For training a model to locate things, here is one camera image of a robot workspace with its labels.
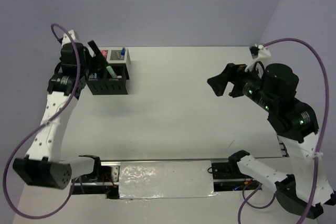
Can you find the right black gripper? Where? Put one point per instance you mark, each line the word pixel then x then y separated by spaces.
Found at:
pixel 233 72

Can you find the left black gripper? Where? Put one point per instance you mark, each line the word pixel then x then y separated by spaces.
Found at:
pixel 97 62

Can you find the pink cap bottle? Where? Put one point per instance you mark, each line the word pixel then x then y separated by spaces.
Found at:
pixel 104 53

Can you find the blue cap spray bottle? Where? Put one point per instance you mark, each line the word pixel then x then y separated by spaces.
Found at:
pixel 122 53

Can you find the green highlighter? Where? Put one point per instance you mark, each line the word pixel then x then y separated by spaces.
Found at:
pixel 111 72

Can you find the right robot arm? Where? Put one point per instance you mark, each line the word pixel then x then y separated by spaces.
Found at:
pixel 306 190

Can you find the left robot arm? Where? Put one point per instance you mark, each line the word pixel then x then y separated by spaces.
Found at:
pixel 41 165

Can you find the grey mesh organizer box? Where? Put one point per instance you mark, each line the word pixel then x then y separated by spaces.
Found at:
pixel 115 58

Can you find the black slotted organizer box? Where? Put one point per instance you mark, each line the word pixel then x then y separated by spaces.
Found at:
pixel 104 84

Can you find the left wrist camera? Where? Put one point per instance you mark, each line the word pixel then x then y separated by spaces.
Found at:
pixel 71 35

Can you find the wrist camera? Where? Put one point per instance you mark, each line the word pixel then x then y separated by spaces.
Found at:
pixel 71 35
pixel 259 53

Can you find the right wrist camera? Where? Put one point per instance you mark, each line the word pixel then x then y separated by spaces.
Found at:
pixel 259 53

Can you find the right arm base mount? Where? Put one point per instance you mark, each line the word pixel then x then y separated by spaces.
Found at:
pixel 226 179

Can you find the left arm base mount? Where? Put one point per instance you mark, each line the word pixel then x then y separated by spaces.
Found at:
pixel 105 185

